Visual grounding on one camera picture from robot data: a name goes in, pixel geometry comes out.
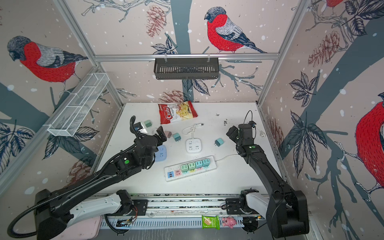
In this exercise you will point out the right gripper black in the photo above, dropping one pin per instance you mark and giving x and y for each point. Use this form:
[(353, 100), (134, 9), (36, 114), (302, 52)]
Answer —
[(234, 134)]

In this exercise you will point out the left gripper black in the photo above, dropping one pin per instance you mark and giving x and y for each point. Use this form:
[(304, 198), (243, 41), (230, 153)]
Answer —
[(161, 133)]

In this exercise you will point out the teal charger plug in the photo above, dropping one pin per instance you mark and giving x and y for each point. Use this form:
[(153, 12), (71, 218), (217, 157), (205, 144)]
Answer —
[(219, 142), (206, 162), (199, 164)]

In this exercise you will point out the green charger plug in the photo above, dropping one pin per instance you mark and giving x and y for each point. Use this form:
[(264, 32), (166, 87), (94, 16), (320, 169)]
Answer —
[(184, 168)]

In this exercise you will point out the light green charger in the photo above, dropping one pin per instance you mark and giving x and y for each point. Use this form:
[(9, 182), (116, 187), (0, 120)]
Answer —
[(148, 123), (192, 166)]

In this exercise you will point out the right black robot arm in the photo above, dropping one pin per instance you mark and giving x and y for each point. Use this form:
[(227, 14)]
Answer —
[(285, 210)]

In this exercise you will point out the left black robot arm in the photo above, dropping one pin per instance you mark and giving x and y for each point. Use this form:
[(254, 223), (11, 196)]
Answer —
[(55, 211)]

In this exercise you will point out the pink charger plug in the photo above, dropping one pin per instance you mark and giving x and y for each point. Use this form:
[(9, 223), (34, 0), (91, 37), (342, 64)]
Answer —
[(168, 134)]

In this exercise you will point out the teal charger beside pink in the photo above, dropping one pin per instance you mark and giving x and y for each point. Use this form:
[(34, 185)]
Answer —
[(177, 137)]

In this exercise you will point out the red chips bag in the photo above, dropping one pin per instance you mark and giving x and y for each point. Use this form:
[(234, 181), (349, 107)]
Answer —
[(175, 112)]

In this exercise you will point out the white square power socket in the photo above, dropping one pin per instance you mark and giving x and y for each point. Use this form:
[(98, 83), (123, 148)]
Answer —
[(193, 145)]

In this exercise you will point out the long white power strip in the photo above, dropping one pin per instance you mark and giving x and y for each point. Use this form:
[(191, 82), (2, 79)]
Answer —
[(173, 172)]

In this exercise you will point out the pink pig toy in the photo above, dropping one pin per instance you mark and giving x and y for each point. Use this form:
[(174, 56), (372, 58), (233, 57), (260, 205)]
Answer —
[(229, 222)]

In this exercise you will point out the green snack packet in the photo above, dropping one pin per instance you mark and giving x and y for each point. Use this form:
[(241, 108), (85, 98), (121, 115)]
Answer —
[(209, 222)]

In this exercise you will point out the pink tray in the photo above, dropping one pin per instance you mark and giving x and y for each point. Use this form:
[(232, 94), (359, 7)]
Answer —
[(85, 230)]

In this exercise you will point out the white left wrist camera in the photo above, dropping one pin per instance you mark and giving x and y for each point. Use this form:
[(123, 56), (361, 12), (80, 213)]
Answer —
[(140, 127)]

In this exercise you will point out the black wall basket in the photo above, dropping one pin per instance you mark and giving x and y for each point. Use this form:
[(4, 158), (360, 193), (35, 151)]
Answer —
[(186, 69)]

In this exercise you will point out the white wire shelf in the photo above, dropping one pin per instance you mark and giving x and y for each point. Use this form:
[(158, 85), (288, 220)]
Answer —
[(81, 102)]

